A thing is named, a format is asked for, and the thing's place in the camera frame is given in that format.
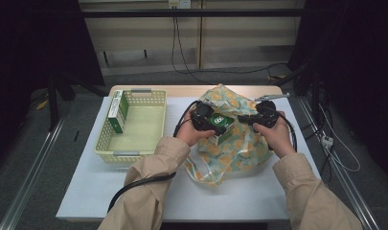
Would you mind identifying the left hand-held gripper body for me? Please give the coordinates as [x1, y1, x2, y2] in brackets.
[191, 101, 218, 132]

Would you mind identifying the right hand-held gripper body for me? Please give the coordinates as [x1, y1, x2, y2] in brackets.
[250, 92, 292, 129]

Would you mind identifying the cube green white box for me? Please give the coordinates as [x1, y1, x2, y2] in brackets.
[207, 112, 236, 147]

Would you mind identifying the orange print tote bag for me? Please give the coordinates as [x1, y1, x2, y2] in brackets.
[181, 83, 276, 188]

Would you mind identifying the pale yellow plastic basket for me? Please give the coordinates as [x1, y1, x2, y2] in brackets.
[94, 89, 168, 165]

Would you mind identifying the person's left hand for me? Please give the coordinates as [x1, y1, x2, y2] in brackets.
[175, 109, 217, 149]

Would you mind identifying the person's right hand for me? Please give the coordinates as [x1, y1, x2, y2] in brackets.
[252, 110, 297, 159]

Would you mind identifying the black metal stand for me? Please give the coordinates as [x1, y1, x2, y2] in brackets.
[274, 60, 330, 128]
[46, 73, 109, 132]

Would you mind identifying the white power strip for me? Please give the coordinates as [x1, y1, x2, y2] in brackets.
[320, 133, 334, 149]

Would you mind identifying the tall green white box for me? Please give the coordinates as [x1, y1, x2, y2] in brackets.
[107, 89, 129, 134]

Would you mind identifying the black horizontal bar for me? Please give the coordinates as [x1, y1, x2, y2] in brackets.
[80, 9, 306, 18]

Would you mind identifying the dark curtain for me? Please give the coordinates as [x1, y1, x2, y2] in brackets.
[286, 0, 388, 185]
[0, 0, 105, 171]

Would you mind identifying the right hand-held gripper cable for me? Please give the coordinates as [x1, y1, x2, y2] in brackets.
[275, 109, 299, 153]

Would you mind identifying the hand-held gripper cable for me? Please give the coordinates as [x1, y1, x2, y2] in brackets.
[275, 109, 299, 153]
[106, 100, 199, 214]

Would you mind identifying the black wall cable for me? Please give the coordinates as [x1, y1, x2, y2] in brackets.
[173, 16, 290, 76]
[171, 16, 215, 85]

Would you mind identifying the black floor cable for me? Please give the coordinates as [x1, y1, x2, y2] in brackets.
[305, 121, 335, 188]

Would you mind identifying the white floor cable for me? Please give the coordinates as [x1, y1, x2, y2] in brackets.
[317, 103, 362, 173]

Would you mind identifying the left hand-held gripper cable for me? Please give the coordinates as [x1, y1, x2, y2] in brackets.
[106, 100, 199, 214]

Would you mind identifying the white wall outlet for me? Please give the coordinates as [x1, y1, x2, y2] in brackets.
[168, 0, 192, 10]

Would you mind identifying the metal floor rail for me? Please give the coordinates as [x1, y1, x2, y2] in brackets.
[296, 97, 381, 230]
[0, 111, 71, 230]

